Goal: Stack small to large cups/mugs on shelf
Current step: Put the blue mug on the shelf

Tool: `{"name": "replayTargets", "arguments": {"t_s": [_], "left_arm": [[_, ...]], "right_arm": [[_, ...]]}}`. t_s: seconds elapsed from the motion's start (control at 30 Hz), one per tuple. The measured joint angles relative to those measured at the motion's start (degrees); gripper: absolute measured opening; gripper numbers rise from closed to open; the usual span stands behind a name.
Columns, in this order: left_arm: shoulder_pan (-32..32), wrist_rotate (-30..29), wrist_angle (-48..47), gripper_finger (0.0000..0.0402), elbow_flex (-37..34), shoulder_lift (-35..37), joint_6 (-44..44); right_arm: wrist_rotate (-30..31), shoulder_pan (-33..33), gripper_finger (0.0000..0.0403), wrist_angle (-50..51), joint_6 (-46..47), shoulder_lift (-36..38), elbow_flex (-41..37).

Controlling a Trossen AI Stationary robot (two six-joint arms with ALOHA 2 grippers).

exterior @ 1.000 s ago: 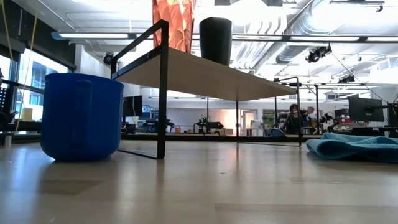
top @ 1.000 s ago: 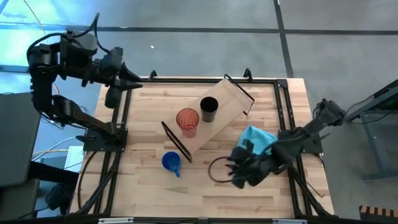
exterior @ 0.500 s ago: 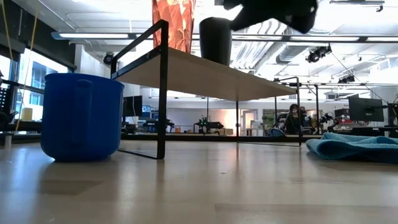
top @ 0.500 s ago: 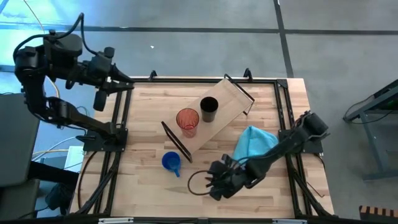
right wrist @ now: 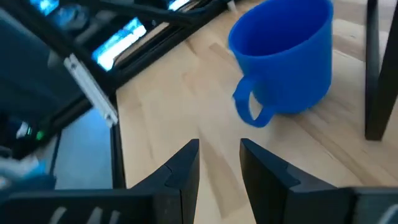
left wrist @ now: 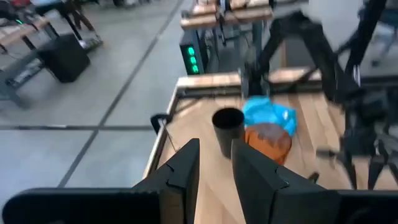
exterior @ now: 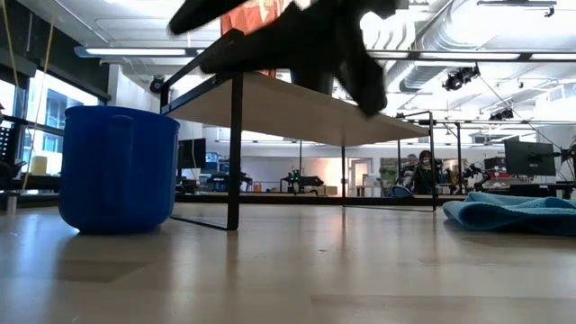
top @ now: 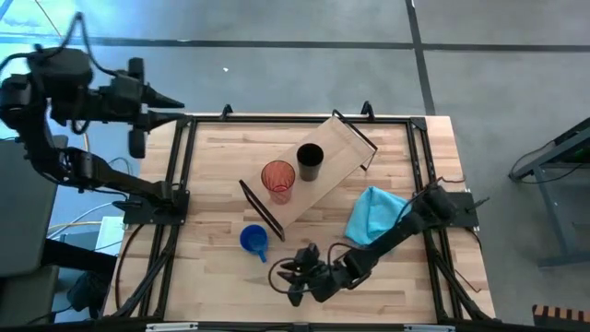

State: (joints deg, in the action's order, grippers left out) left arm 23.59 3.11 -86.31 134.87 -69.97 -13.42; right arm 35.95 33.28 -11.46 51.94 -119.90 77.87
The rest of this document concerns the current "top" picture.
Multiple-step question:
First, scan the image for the black metal table frame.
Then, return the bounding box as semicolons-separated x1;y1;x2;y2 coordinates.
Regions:
103;101;497;324

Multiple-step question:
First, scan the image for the red translucent tumbler cup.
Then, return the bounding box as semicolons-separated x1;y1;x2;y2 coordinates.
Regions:
260;160;297;206

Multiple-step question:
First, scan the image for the yellow cable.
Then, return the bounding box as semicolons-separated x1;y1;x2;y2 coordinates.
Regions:
34;0;64;38

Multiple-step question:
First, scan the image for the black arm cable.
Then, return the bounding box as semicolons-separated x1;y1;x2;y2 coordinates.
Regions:
59;11;121;78
267;242;356;296

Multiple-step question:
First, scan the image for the grey cabinet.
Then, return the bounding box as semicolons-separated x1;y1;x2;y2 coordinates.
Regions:
0;140;59;314

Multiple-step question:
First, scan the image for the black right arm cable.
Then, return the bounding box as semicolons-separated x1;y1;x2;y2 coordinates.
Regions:
267;242;356;296

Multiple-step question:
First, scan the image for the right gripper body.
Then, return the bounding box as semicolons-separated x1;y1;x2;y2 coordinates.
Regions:
288;243;357;308

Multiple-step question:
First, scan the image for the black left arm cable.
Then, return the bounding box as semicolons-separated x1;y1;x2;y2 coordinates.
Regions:
59;11;121;78

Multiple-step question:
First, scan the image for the blue plastic mug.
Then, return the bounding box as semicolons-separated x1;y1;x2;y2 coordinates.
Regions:
239;224;270;264

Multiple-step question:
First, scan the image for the grey metal desk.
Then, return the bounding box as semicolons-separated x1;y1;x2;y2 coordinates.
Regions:
509;117;590;268

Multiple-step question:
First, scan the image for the teal cloth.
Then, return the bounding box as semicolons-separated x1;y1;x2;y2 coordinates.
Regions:
344;185;411;246

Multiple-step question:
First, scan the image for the black tall tumbler cup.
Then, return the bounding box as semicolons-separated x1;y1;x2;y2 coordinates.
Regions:
296;142;325;183

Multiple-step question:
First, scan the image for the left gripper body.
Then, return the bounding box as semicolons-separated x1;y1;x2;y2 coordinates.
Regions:
98;57;154;159

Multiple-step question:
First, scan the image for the white box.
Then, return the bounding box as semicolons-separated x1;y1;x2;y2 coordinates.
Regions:
94;215;125;257

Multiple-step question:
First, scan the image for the orange black striped object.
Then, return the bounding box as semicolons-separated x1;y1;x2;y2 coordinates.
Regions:
532;303;590;331

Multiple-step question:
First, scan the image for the wooden shelf with black frame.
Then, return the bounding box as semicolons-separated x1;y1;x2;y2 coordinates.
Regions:
238;109;379;243

